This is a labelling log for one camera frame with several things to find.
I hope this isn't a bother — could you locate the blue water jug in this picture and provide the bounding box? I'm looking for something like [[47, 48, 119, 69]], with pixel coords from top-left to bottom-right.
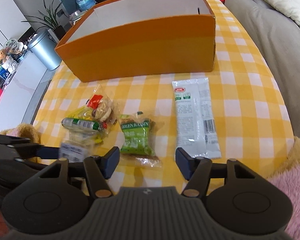
[[76, 0, 96, 11]]

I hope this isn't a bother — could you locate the green raisin snack bag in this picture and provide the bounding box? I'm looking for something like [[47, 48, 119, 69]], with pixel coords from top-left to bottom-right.
[[119, 111, 161, 167]]

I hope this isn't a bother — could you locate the clear barcode snack packet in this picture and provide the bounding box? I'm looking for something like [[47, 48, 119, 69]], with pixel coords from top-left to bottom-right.
[[58, 129, 108, 163]]

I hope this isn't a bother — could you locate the clear pastry bag red label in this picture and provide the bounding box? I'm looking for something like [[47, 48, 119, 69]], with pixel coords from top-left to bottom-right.
[[65, 85, 116, 132]]

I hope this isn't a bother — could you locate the white long cracker pack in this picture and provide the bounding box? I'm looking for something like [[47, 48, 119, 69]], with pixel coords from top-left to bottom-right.
[[172, 77, 222, 159]]

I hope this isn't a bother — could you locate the orange cardboard box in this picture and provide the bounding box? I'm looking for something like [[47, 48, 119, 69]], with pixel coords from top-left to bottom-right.
[[55, 0, 216, 82]]

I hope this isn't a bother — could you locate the potted green plant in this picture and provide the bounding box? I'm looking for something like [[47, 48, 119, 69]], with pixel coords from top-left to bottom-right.
[[22, 0, 66, 40]]

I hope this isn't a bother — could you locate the plush toy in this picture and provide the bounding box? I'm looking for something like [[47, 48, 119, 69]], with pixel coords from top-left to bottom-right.
[[268, 137, 300, 239]]

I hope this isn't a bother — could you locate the white tv cabinet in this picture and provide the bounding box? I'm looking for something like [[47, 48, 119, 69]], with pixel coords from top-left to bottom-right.
[[0, 52, 47, 131]]

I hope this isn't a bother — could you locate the green sausage stick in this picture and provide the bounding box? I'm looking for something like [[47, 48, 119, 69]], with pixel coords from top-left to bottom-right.
[[61, 118, 105, 131]]

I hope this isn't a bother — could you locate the silver trash can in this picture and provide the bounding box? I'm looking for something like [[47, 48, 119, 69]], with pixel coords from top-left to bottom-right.
[[27, 29, 62, 71]]

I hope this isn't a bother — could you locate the yellow checkered tablecloth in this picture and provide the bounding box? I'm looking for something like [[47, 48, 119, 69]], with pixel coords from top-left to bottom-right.
[[33, 0, 294, 191]]

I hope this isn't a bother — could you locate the beige sofa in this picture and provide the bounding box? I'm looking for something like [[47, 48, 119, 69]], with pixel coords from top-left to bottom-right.
[[225, 0, 300, 138]]

